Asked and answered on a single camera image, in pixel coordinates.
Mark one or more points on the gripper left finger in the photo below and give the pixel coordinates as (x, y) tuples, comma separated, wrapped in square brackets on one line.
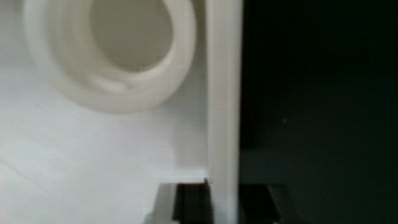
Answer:
[(184, 203)]

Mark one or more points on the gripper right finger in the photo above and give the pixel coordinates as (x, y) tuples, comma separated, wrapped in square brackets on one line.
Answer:
[(260, 200)]

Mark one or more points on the white square tabletop part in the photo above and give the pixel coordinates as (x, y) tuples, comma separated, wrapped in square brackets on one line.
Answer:
[(120, 75)]

